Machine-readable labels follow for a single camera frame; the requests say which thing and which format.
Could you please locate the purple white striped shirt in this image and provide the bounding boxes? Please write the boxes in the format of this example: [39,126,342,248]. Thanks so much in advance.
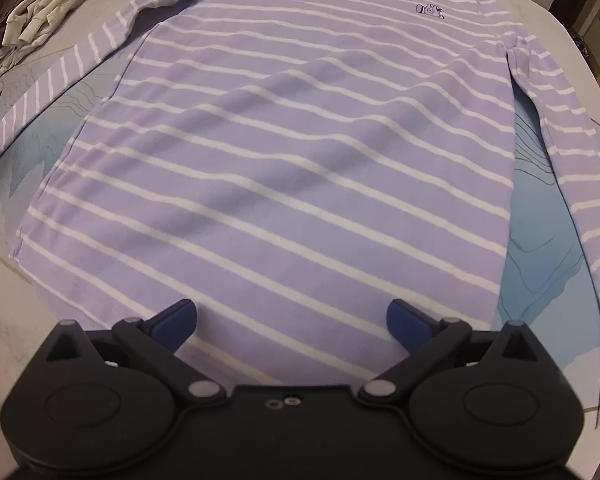
[0,0,600,430]

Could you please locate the blue patterned table mat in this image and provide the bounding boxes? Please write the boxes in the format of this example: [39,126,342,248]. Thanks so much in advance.
[0,49,600,331]

